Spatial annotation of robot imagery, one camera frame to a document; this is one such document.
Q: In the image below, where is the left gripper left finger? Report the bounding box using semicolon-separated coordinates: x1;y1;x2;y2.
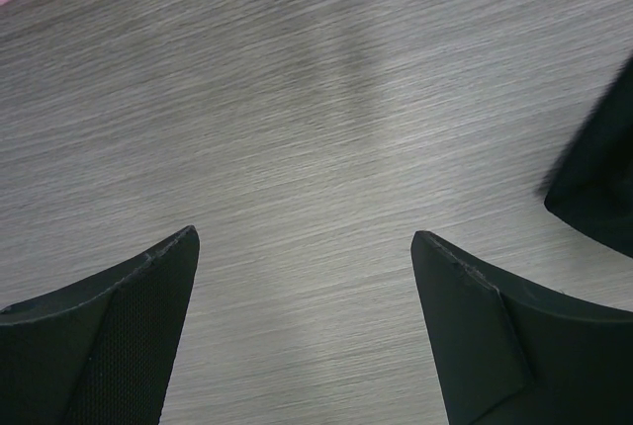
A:
1;226;200;425

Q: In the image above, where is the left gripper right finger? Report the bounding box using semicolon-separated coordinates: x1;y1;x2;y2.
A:
410;231;632;424

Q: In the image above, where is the black t shirt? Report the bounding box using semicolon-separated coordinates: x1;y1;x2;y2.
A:
544;60;632;257

